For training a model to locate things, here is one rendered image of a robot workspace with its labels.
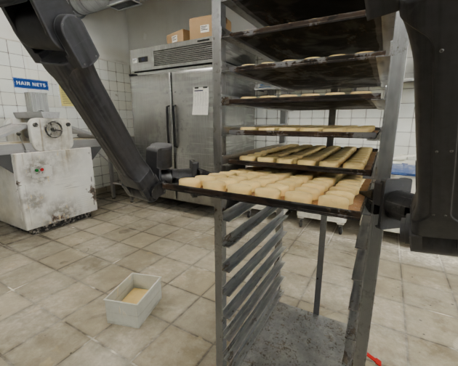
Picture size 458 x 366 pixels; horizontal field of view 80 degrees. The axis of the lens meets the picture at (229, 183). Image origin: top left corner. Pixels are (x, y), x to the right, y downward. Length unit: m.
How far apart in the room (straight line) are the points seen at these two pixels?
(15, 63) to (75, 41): 3.94
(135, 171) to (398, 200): 0.54
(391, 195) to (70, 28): 0.60
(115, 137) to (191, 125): 2.73
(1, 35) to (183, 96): 2.21
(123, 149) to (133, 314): 1.33
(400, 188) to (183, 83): 2.97
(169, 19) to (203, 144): 2.34
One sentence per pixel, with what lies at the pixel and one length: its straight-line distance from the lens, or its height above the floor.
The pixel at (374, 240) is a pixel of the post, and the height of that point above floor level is 0.89.
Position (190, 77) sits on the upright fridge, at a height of 1.65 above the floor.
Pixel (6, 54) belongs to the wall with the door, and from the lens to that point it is 4.40.
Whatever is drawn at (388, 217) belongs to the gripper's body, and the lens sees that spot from 0.63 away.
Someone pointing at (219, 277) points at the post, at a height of 0.65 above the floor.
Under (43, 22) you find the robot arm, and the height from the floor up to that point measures 1.30.
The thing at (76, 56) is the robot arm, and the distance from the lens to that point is 0.49.
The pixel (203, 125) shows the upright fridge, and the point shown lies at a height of 1.11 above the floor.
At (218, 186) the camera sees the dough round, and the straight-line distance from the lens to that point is 0.57.
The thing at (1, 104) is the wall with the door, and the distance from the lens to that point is 4.29.
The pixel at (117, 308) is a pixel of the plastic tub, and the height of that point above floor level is 0.11.
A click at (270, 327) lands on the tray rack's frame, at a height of 0.15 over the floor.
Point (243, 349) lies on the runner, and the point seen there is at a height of 0.23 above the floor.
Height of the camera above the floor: 1.17
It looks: 13 degrees down
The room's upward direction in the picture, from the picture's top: straight up
